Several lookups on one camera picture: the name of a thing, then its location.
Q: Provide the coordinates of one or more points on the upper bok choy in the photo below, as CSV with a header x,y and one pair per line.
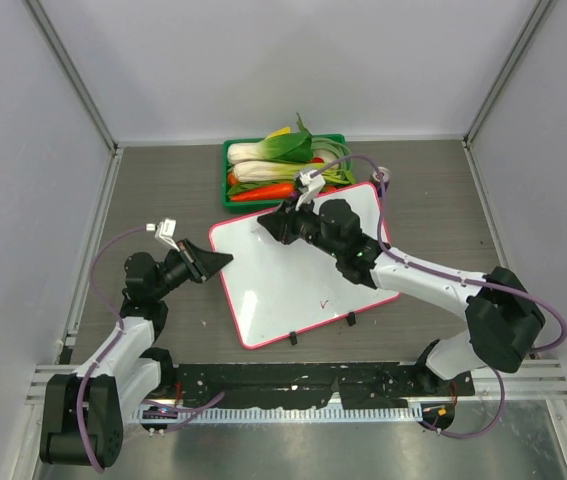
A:
x,y
295,147

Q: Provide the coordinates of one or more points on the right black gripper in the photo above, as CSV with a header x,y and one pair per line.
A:
x,y
282,224

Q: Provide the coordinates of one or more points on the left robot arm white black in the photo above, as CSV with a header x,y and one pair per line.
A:
x,y
85,411

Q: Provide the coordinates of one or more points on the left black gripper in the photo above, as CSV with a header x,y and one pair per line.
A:
x,y
200,264

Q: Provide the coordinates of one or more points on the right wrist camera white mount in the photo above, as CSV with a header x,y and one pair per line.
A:
x,y
308,183

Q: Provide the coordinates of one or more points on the lower celery bok choy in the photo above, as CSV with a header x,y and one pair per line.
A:
x,y
268,171

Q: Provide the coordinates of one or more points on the white slotted cable duct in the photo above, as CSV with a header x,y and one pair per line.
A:
x,y
332,413

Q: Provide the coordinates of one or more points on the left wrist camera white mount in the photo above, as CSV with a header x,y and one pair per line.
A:
x,y
163,232

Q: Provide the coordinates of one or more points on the orange carrot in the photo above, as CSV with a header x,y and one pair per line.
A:
x,y
273,192

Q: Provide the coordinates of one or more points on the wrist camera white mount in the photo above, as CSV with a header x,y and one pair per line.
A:
x,y
163,232
308,183

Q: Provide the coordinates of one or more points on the energy drink can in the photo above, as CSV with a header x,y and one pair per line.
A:
x,y
381,179

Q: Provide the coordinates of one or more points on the green plastic tray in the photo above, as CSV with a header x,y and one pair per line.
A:
x,y
325,140

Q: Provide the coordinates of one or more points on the yellow pepper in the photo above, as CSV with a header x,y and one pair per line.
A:
x,y
283,131

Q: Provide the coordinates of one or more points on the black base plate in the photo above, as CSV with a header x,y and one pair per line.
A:
x,y
302,386

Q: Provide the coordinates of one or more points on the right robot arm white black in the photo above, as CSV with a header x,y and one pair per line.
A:
x,y
502,321

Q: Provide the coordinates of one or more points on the white onion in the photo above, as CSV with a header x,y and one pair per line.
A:
x,y
328,154

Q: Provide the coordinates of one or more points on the pink framed whiteboard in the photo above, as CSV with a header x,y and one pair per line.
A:
x,y
275,290

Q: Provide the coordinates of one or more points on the aluminium frame post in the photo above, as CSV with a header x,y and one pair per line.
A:
x,y
52,38
536,19

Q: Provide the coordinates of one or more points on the red chili pepper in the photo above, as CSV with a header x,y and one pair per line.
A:
x,y
328,189

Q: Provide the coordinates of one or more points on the green leaf spinach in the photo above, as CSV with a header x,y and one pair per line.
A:
x,y
240,188

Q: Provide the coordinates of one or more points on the right aluminium frame post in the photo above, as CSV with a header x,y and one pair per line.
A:
x,y
536,19

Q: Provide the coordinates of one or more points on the left aluminium frame post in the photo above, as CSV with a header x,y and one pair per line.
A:
x,y
52,38

